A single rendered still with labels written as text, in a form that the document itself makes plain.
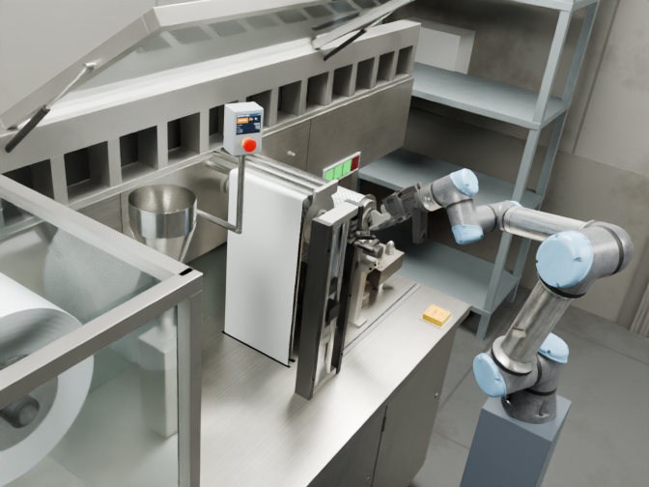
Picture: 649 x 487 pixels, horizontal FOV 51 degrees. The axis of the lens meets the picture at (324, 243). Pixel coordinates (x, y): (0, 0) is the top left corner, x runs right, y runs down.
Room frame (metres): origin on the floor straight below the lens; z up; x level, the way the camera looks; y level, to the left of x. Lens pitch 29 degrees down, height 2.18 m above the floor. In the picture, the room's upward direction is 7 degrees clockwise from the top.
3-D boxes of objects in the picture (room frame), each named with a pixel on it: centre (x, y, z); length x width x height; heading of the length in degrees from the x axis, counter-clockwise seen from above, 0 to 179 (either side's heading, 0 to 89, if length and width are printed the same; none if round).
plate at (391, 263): (2.07, -0.06, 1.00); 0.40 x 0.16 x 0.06; 59
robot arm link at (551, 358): (1.47, -0.62, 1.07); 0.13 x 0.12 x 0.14; 120
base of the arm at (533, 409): (1.48, -0.62, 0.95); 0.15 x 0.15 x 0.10
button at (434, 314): (1.85, -0.39, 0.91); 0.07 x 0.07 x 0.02; 59
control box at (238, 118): (1.37, 0.20, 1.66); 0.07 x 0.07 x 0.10; 34
